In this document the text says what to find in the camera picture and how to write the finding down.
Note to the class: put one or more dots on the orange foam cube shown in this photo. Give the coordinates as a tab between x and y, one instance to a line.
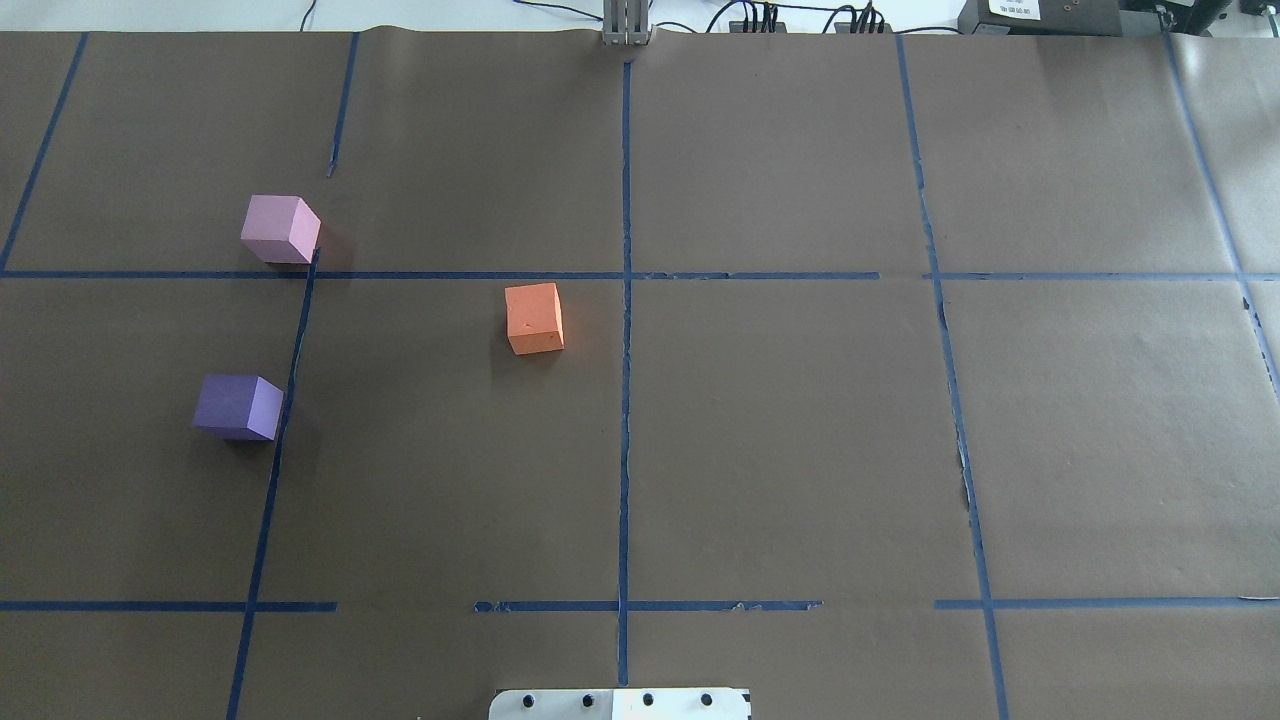
534	319

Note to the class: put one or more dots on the brown paper table cover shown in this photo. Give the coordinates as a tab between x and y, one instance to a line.
914	377

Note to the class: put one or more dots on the black usb hub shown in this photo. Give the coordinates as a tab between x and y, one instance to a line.
758	27

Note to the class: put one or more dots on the pink foam cube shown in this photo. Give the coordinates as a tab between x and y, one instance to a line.
280	229

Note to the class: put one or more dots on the purple foam cube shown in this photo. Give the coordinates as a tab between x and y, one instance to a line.
244	408

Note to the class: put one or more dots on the black box device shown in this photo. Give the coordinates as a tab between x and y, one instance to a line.
1065	18

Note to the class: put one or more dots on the aluminium frame post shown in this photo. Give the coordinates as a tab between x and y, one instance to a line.
626	22

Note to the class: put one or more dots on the white pedestal base plate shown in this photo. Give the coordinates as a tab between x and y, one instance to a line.
623	703

